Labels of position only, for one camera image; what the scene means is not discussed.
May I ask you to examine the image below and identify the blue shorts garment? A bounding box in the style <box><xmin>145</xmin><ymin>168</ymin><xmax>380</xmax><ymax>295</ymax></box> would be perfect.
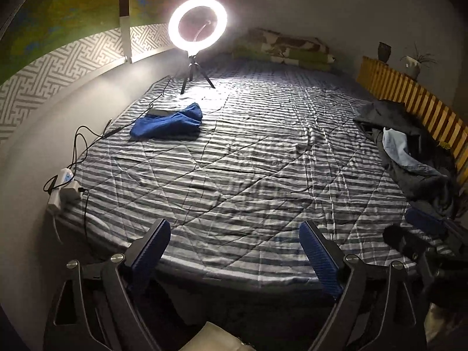
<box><xmin>130</xmin><ymin>103</ymin><xmax>203</xmax><ymax>140</ymax></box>

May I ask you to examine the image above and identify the grey dark clothes pile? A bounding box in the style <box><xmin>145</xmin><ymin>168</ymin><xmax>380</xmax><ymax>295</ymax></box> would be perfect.
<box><xmin>354</xmin><ymin>100</ymin><xmax>460</xmax><ymax>219</ymax></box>

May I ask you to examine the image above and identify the light blue garment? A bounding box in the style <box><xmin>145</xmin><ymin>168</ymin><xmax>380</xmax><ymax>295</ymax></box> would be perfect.
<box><xmin>382</xmin><ymin>128</ymin><xmax>440</xmax><ymax>177</ymax></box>

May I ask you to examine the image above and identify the white power strip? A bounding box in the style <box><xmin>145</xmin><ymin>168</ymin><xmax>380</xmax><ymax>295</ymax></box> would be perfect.
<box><xmin>47</xmin><ymin>168</ymin><xmax>84</xmax><ymax>216</ymax></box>

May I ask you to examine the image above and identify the yellow wooden slatted headboard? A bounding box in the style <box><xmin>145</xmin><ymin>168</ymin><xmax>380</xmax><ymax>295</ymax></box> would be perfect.
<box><xmin>357</xmin><ymin>56</ymin><xmax>467</xmax><ymax>187</ymax></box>

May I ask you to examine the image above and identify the white potted plant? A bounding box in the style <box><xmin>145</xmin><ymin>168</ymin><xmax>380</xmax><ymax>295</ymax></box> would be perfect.
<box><xmin>400</xmin><ymin>42</ymin><xmax>437</xmax><ymax>82</ymax></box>

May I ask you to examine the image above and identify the dark vase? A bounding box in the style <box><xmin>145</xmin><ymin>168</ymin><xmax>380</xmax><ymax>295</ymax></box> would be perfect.
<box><xmin>378</xmin><ymin>42</ymin><xmax>392</xmax><ymax>63</ymax></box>

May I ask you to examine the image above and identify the green patterned pillow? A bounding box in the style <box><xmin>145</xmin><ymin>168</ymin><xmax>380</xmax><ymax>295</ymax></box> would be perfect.
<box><xmin>233</xmin><ymin>29</ymin><xmax>335</xmax><ymax>72</ymax></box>

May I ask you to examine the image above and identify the black mini tripod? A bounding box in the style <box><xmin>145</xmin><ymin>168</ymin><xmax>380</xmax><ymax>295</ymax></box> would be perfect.
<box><xmin>180</xmin><ymin>56</ymin><xmax>215</xmax><ymax>95</ymax></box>

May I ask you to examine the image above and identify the black power cable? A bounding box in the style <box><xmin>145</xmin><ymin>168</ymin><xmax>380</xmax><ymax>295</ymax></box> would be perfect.
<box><xmin>43</xmin><ymin>74</ymin><xmax>173</xmax><ymax>244</ymax></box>

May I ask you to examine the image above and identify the white ring light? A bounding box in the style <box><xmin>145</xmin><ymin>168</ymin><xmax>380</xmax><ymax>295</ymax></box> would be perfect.
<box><xmin>168</xmin><ymin>0</ymin><xmax>228</xmax><ymax>56</ymax></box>

